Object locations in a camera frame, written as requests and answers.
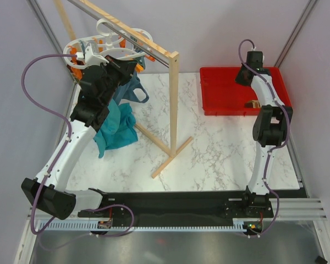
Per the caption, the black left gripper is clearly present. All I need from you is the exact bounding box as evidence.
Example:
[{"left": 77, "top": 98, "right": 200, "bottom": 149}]
[{"left": 101, "top": 55, "right": 138, "bottom": 105}]

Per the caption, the orange clothespin holding cloth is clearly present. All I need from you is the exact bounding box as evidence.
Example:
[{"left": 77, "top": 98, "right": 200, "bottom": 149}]
[{"left": 135, "top": 64, "right": 144, "bottom": 73}]

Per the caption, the striped sock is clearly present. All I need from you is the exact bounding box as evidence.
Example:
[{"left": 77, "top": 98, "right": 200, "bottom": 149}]
[{"left": 244, "top": 100, "right": 261, "bottom": 109}]

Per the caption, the white round clip hanger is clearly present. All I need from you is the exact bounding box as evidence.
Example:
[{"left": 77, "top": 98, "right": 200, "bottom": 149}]
[{"left": 63, "top": 19, "right": 155, "bottom": 70}]

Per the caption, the teal cloth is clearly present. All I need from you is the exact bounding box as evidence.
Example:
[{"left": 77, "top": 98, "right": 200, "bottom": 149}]
[{"left": 93, "top": 100, "right": 138, "bottom": 158}]

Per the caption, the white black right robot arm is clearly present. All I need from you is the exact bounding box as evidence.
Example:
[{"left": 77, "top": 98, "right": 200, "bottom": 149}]
[{"left": 235, "top": 50, "right": 293, "bottom": 217}]

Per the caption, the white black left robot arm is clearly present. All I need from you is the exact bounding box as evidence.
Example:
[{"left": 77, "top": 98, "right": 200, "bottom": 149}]
[{"left": 21, "top": 56, "right": 137, "bottom": 220}]

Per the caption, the orange clothespin top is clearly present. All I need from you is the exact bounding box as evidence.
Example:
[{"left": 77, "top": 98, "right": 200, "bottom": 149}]
[{"left": 119, "top": 39, "right": 127, "bottom": 55}]

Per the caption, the red plastic bin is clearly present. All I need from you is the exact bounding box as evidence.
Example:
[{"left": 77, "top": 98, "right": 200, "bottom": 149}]
[{"left": 199, "top": 66, "right": 293, "bottom": 117}]

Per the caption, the orange clothespin left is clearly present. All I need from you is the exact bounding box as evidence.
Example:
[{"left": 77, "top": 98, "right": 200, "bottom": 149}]
[{"left": 68, "top": 45, "right": 83, "bottom": 80}]

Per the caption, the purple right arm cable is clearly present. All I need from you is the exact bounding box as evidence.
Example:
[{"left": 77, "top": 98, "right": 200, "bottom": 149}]
[{"left": 238, "top": 40, "right": 289, "bottom": 237}]

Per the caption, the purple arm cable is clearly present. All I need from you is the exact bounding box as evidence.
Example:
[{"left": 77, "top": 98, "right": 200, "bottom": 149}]
[
  {"left": 21, "top": 54, "right": 79, "bottom": 251},
  {"left": 238, "top": 40, "right": 289, "bottom": 237}
]

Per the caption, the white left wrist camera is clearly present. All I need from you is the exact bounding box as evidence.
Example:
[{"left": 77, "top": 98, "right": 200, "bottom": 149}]
[{"left": 76, "top": 42, "right": 109, "bottom": 66}]

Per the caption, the wooden drying rack frame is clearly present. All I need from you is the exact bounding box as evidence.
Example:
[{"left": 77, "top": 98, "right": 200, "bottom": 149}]
[{"left": 52, "top": 0, "right": 194, "bottom": 179}]

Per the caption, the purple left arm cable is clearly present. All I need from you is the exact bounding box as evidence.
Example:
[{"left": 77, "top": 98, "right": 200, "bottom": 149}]
[{"left": 21, "top": 54, "right": 79, "bottom": 251}]

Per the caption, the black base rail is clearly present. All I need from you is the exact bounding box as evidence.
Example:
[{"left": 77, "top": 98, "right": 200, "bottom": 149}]
[{"left": 78, "top": 191, "right": 274, "bottom": 228}]

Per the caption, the white slotted cable duct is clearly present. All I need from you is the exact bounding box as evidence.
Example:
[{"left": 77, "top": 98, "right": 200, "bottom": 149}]
[{"left": 40, "top": 217, "right": 251, "bottom": 231}]

